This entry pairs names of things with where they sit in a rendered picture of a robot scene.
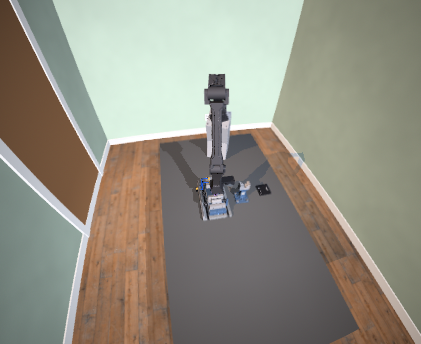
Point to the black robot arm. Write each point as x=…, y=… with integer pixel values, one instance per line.
x=218, y=92

